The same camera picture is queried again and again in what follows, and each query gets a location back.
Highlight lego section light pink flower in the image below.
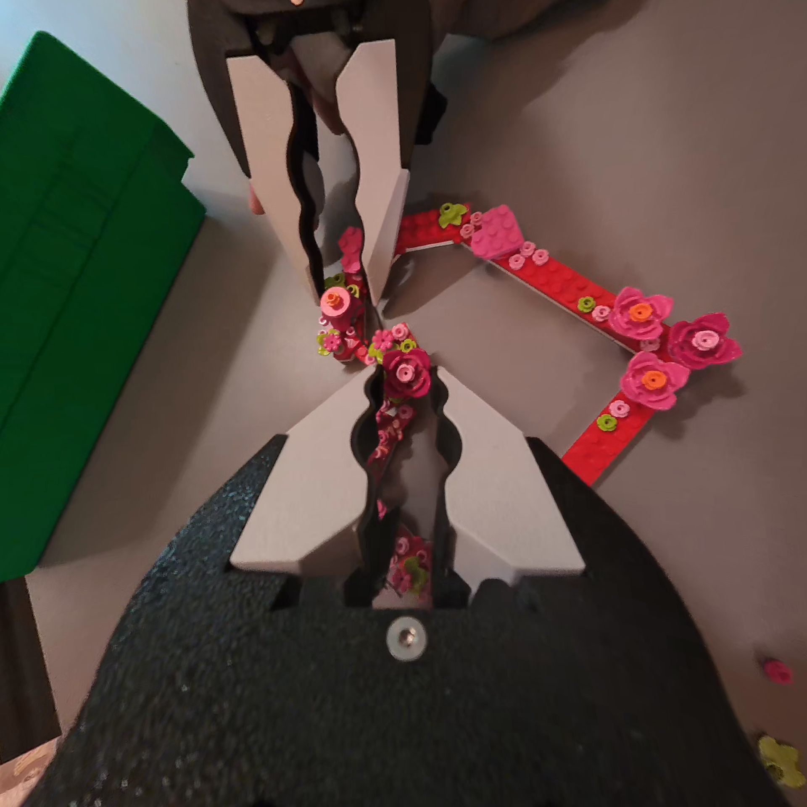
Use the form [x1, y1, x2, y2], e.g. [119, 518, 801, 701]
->
[317, 271, 373, 368]

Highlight lego section dark pink rose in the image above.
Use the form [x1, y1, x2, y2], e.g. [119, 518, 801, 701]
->
[367, 323, 436, 486]

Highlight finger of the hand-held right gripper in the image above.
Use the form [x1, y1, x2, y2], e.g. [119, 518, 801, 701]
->
[224, 53, 329, 308]
[334, 38, 412, 308]

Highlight red lego section small flowers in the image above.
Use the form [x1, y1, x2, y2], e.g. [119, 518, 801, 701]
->
[386, 533, 436, 596]

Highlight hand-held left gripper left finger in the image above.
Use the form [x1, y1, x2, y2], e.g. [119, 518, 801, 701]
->
[229, 364, 397, 590]

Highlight lime green lego leaf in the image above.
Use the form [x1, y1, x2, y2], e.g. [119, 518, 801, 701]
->
[755, 733, 800, 790]

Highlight red lego frame pink brick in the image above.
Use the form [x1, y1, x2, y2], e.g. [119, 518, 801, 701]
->
[338, 200, 744, 488]

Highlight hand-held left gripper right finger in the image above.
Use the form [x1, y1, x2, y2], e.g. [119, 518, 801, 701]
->
[430, 366, 587, 596]

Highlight green plastic bin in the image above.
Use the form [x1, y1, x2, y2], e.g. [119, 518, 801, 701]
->
[0, 30, 208, 584]

